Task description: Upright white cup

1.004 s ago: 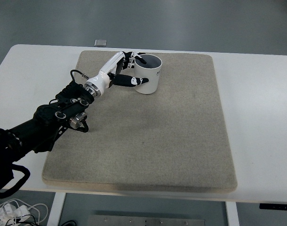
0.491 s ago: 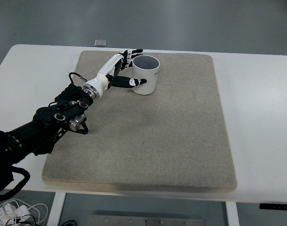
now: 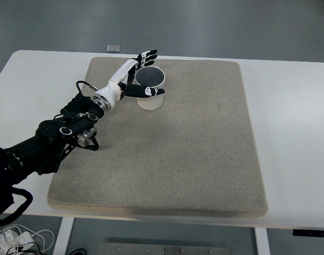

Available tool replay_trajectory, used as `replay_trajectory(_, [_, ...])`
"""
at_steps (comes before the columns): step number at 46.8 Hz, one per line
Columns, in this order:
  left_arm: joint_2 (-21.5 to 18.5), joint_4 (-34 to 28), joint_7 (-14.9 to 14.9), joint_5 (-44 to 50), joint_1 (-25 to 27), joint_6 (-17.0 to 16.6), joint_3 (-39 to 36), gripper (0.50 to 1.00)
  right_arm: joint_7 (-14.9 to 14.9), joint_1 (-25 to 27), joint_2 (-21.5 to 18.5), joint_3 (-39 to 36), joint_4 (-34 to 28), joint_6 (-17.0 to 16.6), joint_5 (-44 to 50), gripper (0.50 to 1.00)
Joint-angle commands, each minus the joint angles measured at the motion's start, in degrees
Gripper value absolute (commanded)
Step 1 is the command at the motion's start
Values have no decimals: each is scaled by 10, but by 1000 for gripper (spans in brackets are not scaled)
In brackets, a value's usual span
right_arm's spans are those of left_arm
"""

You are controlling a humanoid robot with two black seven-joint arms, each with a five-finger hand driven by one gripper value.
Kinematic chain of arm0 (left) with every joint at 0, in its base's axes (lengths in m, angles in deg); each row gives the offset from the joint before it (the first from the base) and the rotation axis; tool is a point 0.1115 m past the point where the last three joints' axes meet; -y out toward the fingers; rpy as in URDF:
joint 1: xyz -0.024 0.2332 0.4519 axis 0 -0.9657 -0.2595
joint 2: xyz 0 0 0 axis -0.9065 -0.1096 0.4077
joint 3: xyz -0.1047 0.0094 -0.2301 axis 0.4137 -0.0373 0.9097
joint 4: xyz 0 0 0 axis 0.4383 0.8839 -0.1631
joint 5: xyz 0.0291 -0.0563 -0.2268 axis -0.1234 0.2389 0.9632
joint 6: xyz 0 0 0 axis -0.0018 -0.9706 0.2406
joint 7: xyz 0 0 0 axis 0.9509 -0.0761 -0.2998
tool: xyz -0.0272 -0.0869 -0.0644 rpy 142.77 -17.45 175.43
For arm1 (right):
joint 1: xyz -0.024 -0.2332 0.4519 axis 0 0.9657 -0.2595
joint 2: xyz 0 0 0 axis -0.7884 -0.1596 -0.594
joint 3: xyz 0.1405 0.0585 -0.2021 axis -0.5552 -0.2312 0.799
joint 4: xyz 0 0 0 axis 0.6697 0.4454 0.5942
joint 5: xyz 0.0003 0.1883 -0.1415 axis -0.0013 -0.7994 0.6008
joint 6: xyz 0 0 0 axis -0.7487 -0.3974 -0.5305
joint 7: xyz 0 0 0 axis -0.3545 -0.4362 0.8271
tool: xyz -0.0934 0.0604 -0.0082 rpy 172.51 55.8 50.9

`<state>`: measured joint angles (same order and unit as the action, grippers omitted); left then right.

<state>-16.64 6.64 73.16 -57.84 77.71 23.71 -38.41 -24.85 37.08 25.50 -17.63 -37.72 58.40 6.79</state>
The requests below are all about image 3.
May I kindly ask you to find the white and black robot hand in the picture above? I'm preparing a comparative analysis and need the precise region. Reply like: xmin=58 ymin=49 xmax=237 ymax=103
xmin=93 ymin=49 xmax=166 ymax=106

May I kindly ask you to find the white ribbed cup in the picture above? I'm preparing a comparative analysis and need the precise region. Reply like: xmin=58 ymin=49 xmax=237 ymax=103
xmin=134 ymin=66 xmax=167 ymax=111

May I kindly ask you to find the beige felt mat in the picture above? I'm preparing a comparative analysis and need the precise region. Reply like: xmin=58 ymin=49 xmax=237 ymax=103
xmin=47 ymin=56 xmax=269 ymax=219

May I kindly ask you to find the white table leg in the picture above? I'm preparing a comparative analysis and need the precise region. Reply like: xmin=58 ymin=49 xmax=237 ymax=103
xmin=253 ymin=227 xmax=270 ymax=255
xmin=54 ymin=217 xmax=75 ymax=255

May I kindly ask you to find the grey metal plate with screws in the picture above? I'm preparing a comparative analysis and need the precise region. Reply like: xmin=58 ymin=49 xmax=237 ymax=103
xmin=99 ymin=241 xmax=233 ymax=255

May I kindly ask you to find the white power strip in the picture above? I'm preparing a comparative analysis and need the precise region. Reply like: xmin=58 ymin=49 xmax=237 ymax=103
xmin=0 ymin=230 xmax=35 ymax=248

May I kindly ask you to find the black table control panel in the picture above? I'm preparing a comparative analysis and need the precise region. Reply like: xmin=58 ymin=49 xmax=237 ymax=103
xmin=292 ymin=229 xmax=324 ymax=237

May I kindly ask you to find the white cable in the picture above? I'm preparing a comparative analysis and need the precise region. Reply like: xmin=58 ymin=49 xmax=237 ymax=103
xmin=0 ymin=224 xmax=55 ymax=255

